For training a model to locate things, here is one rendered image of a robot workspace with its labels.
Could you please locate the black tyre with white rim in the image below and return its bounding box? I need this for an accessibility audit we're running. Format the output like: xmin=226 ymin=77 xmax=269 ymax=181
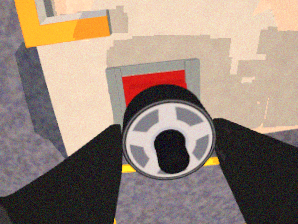
xmin=121 ymin=84 xmax=217 ymax=180

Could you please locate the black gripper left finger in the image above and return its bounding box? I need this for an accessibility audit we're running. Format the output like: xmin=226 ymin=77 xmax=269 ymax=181
xmin=0 ymin=124 xmax=124 ymax=224

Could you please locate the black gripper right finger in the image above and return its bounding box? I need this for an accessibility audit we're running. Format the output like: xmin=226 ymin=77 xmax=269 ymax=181
xmin=213 ymin=117 xmax=298 ymax=224

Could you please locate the yellow tape line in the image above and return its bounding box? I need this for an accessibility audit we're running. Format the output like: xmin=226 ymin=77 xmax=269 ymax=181
xmin=113 ymin=156 xmax=220 ymax=224

